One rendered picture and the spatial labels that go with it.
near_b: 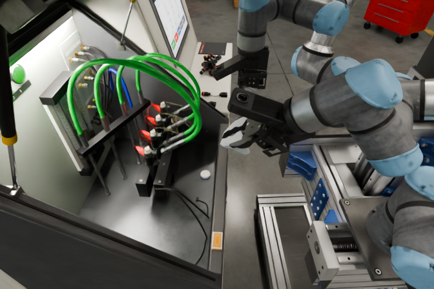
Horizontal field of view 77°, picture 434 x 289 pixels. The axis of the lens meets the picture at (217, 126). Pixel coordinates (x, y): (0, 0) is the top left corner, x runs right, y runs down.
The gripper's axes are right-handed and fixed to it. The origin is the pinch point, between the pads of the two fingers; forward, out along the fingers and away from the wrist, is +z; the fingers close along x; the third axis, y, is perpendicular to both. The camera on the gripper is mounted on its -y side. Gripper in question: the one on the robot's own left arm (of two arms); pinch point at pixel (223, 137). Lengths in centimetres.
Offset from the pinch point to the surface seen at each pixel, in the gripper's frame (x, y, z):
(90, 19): 35, -41, 37
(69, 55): 22, -40, 43
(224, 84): 60, 20, 45
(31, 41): 10, -46, 27
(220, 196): -1.0, 22.9, 27.4
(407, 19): 348, 236, 19
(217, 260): -21.1, 23.1, 20.9
